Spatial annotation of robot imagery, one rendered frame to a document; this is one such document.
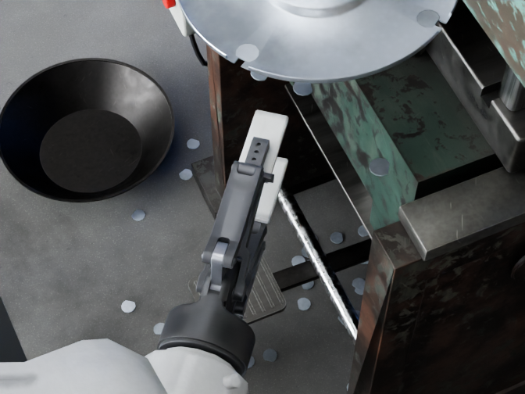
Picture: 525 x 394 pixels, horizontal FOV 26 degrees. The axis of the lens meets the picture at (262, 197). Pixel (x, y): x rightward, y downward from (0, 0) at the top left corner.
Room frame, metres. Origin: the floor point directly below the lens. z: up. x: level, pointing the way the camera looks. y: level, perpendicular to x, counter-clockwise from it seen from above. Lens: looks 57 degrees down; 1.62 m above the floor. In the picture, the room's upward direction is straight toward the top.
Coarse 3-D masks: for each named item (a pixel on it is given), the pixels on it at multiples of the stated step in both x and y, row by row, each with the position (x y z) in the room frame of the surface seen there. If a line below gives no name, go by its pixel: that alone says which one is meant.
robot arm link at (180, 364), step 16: (160, 352) 0.37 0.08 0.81; (176, 352) 0.37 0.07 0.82; (192, 352) 0.38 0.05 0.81; (160, 368) 0.36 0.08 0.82; (176, 368) 0.36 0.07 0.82; (192, 368) 0.36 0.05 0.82; (208, 368) 0.36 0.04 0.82; (224, 368) 0.36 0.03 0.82; (176, 384) 0.34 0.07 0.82; (192, 384) 0.34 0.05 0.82; (208, 384) 0.35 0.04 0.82; (224, 384) 0.35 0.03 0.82; (240, 384) 0.35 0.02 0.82
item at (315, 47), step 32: (192, 0) 0.77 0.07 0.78; (224, 0) 0.77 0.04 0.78; (256, 0) 0.77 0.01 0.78; (288, 0) 0.76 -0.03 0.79; (320, 0) 0.76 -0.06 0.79; (352, 0) 0.76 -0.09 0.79; (384, 0) 0.77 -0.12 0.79; (416, 0) 0.76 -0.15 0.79; (448, 0) 0.76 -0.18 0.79; (224, 32) 0.73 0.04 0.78; (256, 32) 0.73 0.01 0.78; (288, 32) 0.73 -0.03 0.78; (320, 32) 0.73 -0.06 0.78; (352, 32) 0.73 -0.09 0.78; (384, 32) 0.73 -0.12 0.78; (416, 32) 0.72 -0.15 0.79; (256, 64) 0.69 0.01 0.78; (288, 64) 0.69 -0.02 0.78; (320, 64) 0.69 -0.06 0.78; (352, 64) 0.69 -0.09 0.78; (384, 64) 0.69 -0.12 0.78
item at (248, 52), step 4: (244, 44) 0.72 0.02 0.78; (248, 44) 0.72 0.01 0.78; (240, 48) 0.71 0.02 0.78; (244, 48) 0.71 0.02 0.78; (248, 48) 0.71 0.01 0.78; (252, 48) 0.71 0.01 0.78; (256, 48) 0.71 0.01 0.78; (236, 52) 0.71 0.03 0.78; (240, 52) 0.71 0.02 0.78; (244, 52) 0.71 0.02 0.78; (248, 52) 0.70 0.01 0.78; (252, 52) 0.70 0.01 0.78; (256, 52) 0.70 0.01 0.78; (240, 56) 0.70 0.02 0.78; (244, 56) 0.70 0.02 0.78; (248, 56) 0.70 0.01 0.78; (252, 56) 0.70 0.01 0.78; (256, 56) 0.70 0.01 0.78; (244, 60) 0.70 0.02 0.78; (248, 60) 0.70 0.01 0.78
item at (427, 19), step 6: (420, 12) 0.75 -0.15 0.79; (426, 12) 0.75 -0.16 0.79; (432, 12) 0.75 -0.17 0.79; (420, 18) 0.74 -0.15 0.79; (426, 18) 0.74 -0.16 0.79; (432, 18) 0.74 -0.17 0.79; (438, 18) 0.74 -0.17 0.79; (420, 24) 0.73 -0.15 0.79; (426, 24) 0.73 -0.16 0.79; (432, 24) 0.73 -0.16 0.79
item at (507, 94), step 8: (504, 72) 0.71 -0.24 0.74; (512, 72) 0.70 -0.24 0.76; (504, 80) 0.71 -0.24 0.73; (512, 80) 0.70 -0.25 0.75; (504, 88) 0.70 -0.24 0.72; (512, 88) 0.69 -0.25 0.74; (520, 88) 0.69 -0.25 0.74; (504, 96) 0.70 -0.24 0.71; (512, 96) 0.69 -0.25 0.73; (520, 96) 0.69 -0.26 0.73; (512, 104) 0.69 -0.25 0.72; (520, 104) 0.69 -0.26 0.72
